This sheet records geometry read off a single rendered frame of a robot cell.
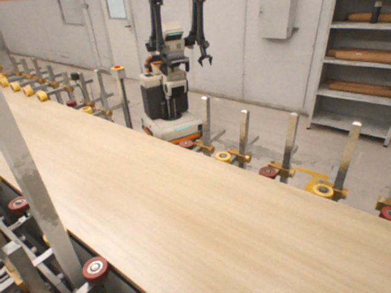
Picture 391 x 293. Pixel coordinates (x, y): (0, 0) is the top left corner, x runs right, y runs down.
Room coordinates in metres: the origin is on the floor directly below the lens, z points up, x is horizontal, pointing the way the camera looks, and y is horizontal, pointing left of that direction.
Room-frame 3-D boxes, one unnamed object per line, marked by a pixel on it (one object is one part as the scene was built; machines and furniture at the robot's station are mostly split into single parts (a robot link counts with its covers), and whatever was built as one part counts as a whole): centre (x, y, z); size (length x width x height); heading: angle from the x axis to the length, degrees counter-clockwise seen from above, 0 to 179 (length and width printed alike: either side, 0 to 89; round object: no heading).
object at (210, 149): (1.43, -0.05, 0.81); 0.14 x 0.06 x 0.05; 52
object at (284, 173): (1.12, -0.44, 0.83); 0.14 x 0.06 x 0.05; 52
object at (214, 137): (1.48, -0.07, 0.81); 0.43 x 0.03 x 0.04; 142
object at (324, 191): (0.86, -0.53, 0.85); 0.08 x 0.08 x 0.11
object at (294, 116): (1.10, -0.46, 0.92); 0.04 x 0.04 x 0.48; 52
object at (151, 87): (3.20, 0.34, 0.59); 0.55 x 0.34 x 0.83; 118
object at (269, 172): (1.01, -0.34, 0.85); 0.08 x 0.08 x 0.11
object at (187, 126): (3.12, 0.30, 0.16); 0.67 x 0.64 x 0.25; 28
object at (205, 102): (1.41, -0.07, 0.91); 0.04 x 0.04 x 0.48; 52
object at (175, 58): (2.86, 0.17, 0.99); 0.28 x 0.16 x 0.22; 118
